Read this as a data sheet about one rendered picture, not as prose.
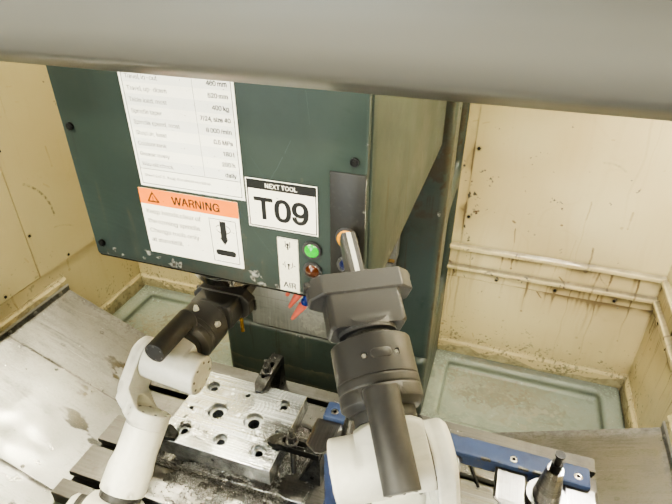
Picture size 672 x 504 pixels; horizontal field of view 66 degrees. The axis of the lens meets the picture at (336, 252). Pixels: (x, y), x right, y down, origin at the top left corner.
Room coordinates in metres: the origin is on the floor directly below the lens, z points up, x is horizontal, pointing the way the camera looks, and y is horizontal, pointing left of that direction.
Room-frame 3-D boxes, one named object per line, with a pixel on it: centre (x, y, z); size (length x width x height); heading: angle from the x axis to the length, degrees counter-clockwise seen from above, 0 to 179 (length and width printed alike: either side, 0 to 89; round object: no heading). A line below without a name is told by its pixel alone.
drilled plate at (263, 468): (0.87, 0.25, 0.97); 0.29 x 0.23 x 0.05; 71
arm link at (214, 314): (0.76, 0.23, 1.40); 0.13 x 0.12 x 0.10; 71
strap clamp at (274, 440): (0.78, 0.09, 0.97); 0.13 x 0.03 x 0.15; 71
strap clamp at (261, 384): (1.01, 0.18, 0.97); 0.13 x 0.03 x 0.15; 161
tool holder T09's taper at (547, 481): (0.51, -0.34, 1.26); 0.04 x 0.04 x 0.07
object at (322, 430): (0.63, 0.02, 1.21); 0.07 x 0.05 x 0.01; 161
